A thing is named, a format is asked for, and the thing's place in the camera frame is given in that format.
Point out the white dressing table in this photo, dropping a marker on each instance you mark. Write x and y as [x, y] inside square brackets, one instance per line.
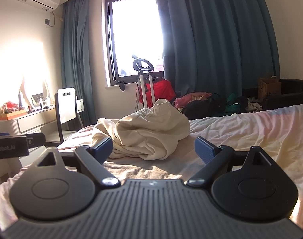
[28, 123]

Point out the teal left curtain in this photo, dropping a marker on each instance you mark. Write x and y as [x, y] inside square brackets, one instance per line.
[75, 61]

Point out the pastel bed sheet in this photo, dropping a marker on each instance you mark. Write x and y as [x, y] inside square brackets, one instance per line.
[259, 196]

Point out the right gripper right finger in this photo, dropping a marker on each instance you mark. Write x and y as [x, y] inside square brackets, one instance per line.
[216, 159]

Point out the dark framed window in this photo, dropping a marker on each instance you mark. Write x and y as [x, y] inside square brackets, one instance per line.
[133, 30]

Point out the teal right curtain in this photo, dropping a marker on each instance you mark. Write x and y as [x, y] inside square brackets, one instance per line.
[217, 46]

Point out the pile of clothes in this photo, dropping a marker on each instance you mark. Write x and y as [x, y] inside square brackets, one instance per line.
[200, 105]

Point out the black armchair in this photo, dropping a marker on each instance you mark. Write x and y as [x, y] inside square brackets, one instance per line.
[291, 94]

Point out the teal curtain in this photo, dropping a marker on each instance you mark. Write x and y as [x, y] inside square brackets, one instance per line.
[217, 46]
[75, 61]

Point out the brown paper bag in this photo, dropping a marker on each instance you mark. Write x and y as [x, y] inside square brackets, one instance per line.
[268, 87]

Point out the cream white trousers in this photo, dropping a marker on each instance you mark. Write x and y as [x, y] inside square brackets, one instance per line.
[149, 133]

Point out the orange box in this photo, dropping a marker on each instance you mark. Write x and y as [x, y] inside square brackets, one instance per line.
[12, 115]

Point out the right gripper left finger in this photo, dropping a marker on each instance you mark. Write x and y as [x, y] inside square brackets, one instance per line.
[91, 160]

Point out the wavy white mirror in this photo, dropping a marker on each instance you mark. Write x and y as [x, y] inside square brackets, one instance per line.
[36, 93]

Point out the red bag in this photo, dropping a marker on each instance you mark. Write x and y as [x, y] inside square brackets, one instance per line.
[162, 90]

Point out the white black chair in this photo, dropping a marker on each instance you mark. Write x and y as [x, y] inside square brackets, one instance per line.
[65, 111]

